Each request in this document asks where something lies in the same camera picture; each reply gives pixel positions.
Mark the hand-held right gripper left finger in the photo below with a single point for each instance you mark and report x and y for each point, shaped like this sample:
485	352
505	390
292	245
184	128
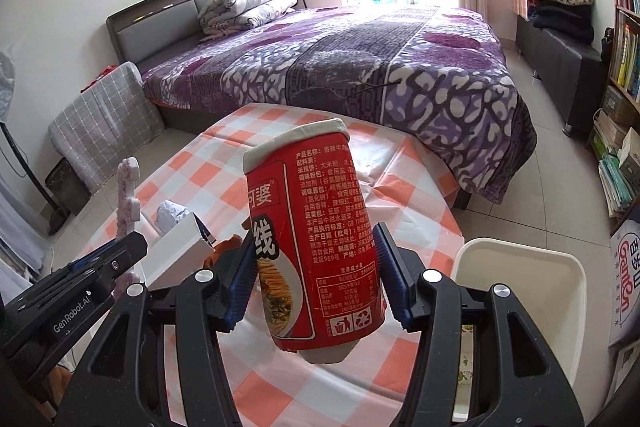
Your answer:
241	287

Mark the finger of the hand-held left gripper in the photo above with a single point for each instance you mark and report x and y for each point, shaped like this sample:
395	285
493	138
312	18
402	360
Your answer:
127	257
87	263

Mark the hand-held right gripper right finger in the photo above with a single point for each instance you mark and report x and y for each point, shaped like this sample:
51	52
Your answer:
395	279

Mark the orange snack wrapper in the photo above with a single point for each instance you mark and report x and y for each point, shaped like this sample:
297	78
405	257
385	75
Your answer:
225	248

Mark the white cardboard box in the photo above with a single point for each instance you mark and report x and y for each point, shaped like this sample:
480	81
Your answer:
175	247

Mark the pink foam piece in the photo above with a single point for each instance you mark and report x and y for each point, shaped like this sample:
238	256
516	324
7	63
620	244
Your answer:
127	202

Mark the white paper ball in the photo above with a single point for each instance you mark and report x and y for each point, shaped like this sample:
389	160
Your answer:
172	214

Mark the red instant noodle cup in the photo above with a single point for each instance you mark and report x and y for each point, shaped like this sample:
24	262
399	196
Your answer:
310	232

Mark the white plastic bin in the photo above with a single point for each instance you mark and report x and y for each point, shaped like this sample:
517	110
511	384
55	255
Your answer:
515	267

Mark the white sheer curtain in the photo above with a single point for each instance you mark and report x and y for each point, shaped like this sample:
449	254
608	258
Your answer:
20	227

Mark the small black waste bin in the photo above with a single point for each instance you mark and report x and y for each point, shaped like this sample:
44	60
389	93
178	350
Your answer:
67	187

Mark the orange checked tablecloth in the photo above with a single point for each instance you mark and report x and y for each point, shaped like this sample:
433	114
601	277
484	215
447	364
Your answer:
210	157

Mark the grey checked cloth cover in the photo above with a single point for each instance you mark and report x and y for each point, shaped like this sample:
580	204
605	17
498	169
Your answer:
105	122

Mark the red cloth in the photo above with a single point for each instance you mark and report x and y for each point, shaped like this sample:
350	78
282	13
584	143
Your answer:
100	79

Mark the standing fan with plastic cover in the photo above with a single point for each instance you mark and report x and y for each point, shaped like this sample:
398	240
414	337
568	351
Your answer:
6	87

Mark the purple patterned bedspread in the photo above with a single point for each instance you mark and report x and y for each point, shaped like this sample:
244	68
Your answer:
350	67

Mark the white printed bag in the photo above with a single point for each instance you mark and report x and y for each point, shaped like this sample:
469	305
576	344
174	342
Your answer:
625	282

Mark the dark bed headboard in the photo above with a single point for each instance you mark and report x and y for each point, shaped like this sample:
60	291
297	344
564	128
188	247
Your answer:
150	22

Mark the tissue box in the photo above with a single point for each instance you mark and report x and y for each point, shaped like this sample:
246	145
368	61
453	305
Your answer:
631	164

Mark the black bench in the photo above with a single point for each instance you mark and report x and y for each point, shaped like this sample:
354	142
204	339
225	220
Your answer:
565	72

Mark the folded patterned quilt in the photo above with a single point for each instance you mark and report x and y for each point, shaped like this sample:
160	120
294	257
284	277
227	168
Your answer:
245	7

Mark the bookshelf with books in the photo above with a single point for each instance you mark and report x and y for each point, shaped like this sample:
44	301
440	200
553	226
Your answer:
625	72

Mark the pile of folded clothes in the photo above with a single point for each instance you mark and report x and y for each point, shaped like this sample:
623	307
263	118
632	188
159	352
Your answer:
560	7

